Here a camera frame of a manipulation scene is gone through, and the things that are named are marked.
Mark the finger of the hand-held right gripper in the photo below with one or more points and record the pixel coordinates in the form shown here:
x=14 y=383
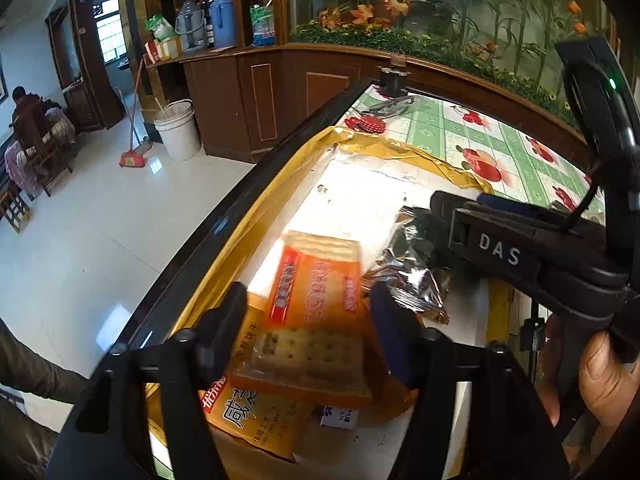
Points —
x=550 y=220
x=500 y=250

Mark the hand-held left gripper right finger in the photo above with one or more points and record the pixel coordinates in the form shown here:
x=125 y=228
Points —
x=395 y=340

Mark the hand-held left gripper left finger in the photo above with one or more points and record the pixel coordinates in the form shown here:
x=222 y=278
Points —
x=220 y=325

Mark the silver foil snack packet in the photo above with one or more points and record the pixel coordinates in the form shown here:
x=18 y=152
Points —
x=405 y=280

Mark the orange cracker packet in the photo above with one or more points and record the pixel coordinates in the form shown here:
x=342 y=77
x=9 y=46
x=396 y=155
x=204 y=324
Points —
x=310 y=290

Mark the large orange snack packet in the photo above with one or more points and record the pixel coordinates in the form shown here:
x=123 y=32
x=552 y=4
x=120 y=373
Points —
x=260 y=425

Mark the yellow cardboard box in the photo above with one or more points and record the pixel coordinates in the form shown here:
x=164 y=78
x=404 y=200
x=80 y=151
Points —
x=360 y=195

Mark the person's left forearm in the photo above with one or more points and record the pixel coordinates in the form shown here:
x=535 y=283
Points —
x=30 y=365

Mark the person's right hand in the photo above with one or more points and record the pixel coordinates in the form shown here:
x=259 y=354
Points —
x=610 y=380

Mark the fruit print tablecloth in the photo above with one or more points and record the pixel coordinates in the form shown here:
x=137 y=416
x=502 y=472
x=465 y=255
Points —
x=450 y=130

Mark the red dotted trinket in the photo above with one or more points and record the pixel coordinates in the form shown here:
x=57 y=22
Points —
x=366 y=124

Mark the red broom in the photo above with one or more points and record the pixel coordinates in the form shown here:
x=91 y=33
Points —
x=132 y=160

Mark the white bucket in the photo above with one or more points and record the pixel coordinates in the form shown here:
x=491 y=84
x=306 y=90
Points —
x=177 y=132

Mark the dark glass jar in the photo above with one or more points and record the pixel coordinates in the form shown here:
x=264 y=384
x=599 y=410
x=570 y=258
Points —
x=394 y=81

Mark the wooden cabinet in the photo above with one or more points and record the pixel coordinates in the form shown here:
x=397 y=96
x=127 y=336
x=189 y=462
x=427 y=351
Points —
x=280 y=95

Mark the wooden chair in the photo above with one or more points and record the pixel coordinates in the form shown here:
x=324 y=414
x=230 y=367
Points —
x=40 y=155

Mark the red white boxes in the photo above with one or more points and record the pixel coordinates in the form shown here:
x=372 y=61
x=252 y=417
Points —
x=162 y=50

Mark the grey thermos jug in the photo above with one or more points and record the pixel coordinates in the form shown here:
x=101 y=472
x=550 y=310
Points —
x=190 y=27

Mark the green white bag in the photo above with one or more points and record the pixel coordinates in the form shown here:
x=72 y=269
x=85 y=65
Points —
x=160 y=27

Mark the blue thermos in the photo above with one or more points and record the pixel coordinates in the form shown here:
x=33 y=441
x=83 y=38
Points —
x=222 y=20

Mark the barred window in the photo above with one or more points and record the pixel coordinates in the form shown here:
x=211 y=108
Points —
x=110 y=30

